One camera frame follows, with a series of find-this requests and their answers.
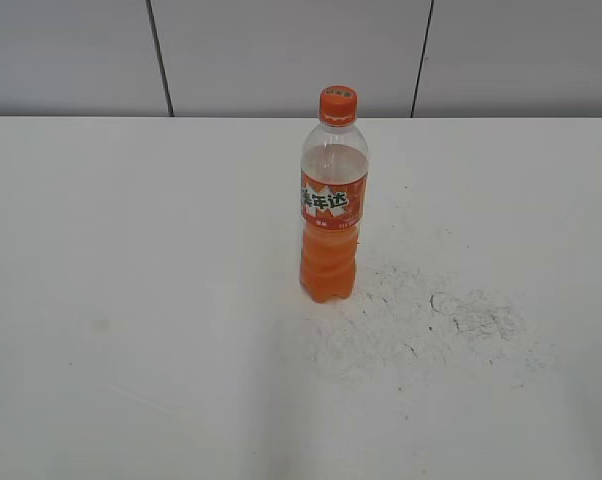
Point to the orange soda plastic bottle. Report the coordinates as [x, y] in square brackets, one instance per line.
[334, 171]

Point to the orange bottle cap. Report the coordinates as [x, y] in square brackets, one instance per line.
[338, 106]

